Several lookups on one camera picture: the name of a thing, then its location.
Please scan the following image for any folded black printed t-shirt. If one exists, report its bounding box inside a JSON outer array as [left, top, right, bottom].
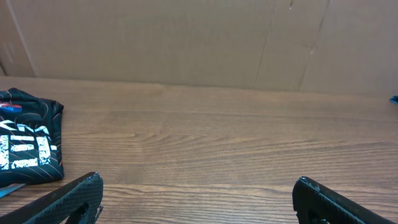
[[1, 88, 65, 187]]

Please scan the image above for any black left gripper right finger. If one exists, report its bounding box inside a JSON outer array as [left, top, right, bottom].
[[292, 176, 394, 224]]

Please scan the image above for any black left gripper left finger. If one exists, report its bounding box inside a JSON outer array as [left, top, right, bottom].
[[1, 172, 103, 224]]

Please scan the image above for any blue denim garment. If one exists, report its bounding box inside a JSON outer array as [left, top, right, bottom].
[[390, 95, 398, 105]]

